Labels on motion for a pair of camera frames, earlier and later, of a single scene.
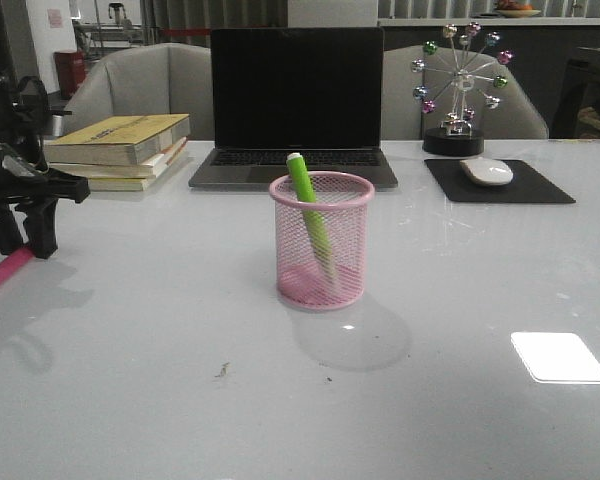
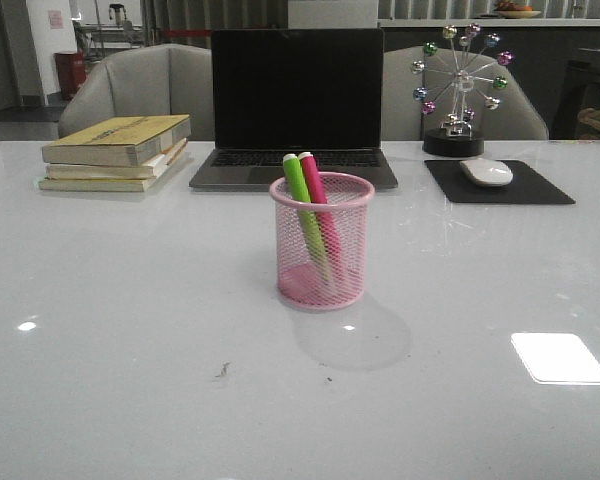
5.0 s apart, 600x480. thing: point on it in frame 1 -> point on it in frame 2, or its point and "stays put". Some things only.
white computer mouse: x=486 y=171 stays put
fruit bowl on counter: x=514 y=9 stays put
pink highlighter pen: x=4 y=267 -> x=318 y=193
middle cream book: x=148 y=167 stays put
